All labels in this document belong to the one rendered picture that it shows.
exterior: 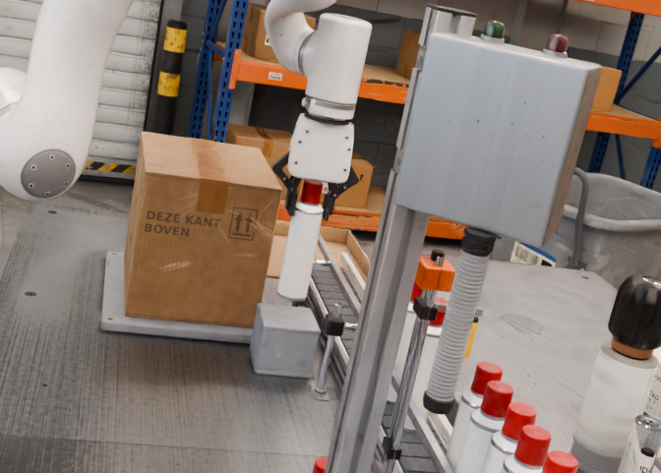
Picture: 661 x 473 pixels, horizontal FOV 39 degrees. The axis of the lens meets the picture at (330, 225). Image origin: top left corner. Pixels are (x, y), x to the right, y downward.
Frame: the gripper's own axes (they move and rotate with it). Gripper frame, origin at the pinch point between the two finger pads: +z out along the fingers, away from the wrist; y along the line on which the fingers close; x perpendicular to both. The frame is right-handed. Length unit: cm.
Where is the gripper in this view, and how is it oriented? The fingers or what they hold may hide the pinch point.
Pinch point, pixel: (309, 206)
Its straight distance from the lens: 158.2
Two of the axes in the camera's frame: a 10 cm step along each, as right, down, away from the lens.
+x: -1.9, -3.2, 9.3
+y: 9.6, 1.3, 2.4
